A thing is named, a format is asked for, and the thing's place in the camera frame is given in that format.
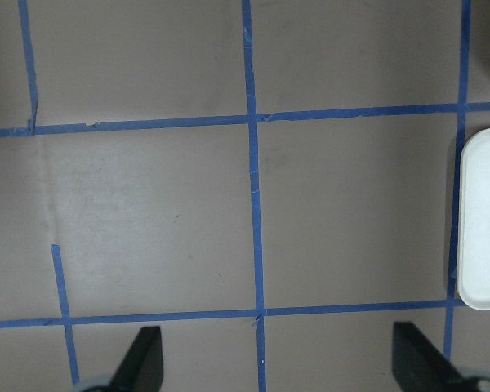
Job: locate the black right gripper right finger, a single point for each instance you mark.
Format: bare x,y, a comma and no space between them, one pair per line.
419,367

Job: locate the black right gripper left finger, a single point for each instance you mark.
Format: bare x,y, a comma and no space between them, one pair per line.
142,367

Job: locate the white rectangular tray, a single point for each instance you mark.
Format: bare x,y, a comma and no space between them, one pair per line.
473,261

